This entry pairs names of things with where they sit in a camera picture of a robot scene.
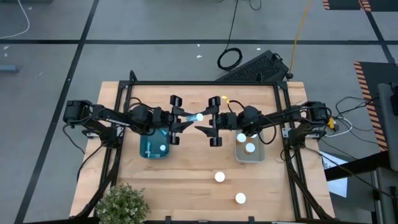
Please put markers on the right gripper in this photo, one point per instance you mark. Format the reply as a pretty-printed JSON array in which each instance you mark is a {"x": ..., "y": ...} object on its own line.
[{"x": 228, "y": 121}]

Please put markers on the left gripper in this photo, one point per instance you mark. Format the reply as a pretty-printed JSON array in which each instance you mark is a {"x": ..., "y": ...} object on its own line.
[{"x": 161, "y": 116}]

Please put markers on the large orange medicine bottle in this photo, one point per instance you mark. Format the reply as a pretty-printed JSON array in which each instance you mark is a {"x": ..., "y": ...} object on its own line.
[
  {"x": 250, "y": 147},
  {"x": 219, "y": 176},
  {"x": 253, "y": 136},
  {"x": 241, "y": 137}
]

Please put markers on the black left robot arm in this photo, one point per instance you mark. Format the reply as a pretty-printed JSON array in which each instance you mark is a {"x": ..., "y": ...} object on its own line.
[{"x": 109, "y": 116}]

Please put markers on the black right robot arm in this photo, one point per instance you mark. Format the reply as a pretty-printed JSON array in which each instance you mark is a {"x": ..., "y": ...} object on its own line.
[{"x": 286, "y": 115}]

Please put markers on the teal plastic bin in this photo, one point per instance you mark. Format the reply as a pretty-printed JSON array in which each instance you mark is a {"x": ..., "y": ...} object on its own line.
[{"x": 155, "y": 143}]

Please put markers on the white plastic bin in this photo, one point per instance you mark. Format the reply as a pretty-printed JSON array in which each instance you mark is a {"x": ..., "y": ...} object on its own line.
[{"x": 258, "y": 157}]

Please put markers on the black perforated case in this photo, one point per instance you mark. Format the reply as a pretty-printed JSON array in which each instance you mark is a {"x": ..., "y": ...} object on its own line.
[{"x": 258, "y": 67}]

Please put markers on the white ball lower right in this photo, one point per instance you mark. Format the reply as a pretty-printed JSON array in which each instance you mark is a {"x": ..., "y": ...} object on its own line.
[{"x": 240, "y": 198}]

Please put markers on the green potted plant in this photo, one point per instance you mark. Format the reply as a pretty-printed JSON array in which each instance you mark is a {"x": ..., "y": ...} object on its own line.
[{"x": 122, "y": 205}]

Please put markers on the white sheet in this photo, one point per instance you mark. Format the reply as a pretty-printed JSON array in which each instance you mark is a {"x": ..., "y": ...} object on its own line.
[{"x": 337, "y": 186}]

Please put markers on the black flat bar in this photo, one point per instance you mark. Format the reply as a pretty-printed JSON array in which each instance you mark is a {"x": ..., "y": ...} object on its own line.
[{"x": 357, "y": 165}]

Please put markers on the grey metal cart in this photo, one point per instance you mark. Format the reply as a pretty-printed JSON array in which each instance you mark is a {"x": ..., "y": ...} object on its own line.
[{"x": 385, "y": 124}]

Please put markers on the black mat hazard-striped edge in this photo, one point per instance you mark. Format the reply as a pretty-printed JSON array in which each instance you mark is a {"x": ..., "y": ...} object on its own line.
[{"x": 342, "y": 3}]

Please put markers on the blue-grey floor block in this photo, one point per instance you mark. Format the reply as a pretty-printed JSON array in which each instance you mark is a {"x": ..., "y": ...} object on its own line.
[{"x": 7, "y": 68}]

